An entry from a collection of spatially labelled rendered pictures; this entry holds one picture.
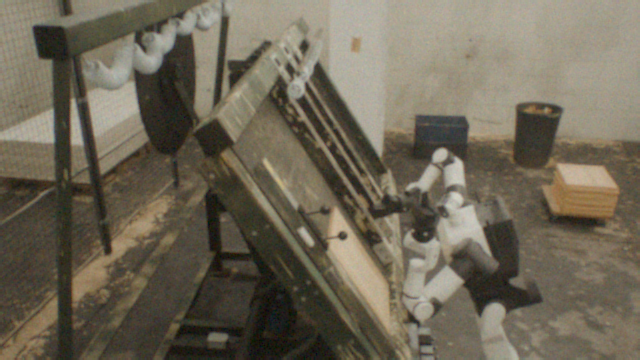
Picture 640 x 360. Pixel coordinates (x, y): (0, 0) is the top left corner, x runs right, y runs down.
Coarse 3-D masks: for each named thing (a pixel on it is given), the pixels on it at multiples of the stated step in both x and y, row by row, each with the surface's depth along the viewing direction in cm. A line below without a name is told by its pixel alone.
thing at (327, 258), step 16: (272, 176) 202; (272, 192) 204; (288, 192) 208; (288, 208) 206; (304, 224) 208; (320, 256) 213; (352, 288) 219; (352, 304) 221; (368, 304) 226; (368, 320) 223; (384, 336) 226
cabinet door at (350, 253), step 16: (336, 208) 258; (336, 224) 247; (336, 240) 237; (352, 240) 257; (336, 256) 227; (352, 256) 246; (368, 256) 266; (352, 272) 235; (368, 272) 256; (368, 288) 244; (384, 288) 264; (384, 304) 252; (384, 320) 241
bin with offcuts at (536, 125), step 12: (516, 108) 634; (528, 108) 641; (540, 108) 657; (552, 108) 648; (516, 120) 640; (528, 120) 622; (540, 120) 616; (552, 120) 617; (516, 132) 643; (528, 132) 628; (540, 132) 623; (552, 132) 626; (516, 144) 648; (528, 144) 634; (540, 144) 630; (552, 144) 637; (516, 156) 652; (528, 156) 639; (540, 156) 636
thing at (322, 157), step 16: (288, 80) 257; (272, 96) 259; (288, 96) 258; (288, 112) 261; (304, 128) 264; (304, 144) 267; (320, 144) 267; (320, 160) 270; (336, 176) 272; (336, 192) 276; (352, 192) 276; (352, 208) 278; (368, 224) 281; (368, 240) 285; (384, 240) 286; (384, 256) 288
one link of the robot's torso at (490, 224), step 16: (464, 208) 243; (480, 208) 238; (496, 208) 233; (448, 224) 237; (464, 224) 232; (480, 224) 227; (496, 224) 224; (512, 224) 223; (448, 240) 227; (480, 240) 223; (496, 240) 226; (512, 240) 226; (448, 256) 230; (496, 256) 229; (512, 256) 229; (496, 272) 231; (512, 272) 232; (480, 288) 237
